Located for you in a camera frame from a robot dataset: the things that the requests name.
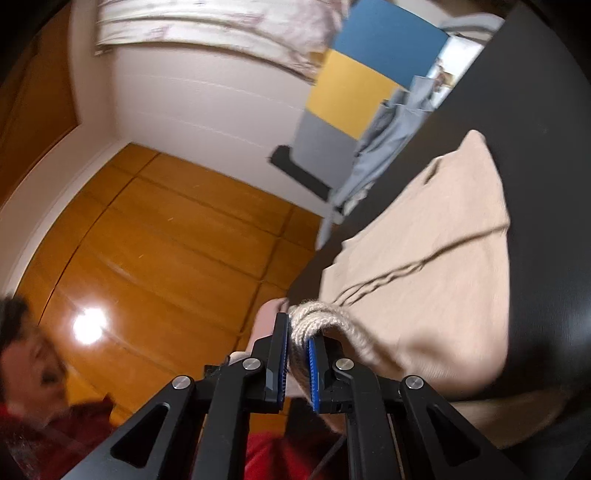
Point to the wooden door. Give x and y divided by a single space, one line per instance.
32 129

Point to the printed white seat cushion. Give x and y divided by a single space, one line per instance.
461 55

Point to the beige knit sweater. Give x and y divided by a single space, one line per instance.
415 300

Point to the person's red top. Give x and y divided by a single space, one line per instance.
272 457

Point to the grey-blue garment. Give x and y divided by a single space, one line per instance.
383 147

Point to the floral white curtain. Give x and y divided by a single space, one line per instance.
207 18

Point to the pink folded garment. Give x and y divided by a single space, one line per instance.
265 323

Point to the grey yellow blue chair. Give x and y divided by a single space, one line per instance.
383 32

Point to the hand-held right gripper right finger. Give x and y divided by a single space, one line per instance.
315 374

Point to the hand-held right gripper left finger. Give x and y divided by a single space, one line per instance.
277 369

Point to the person's head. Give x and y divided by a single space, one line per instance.
32 364

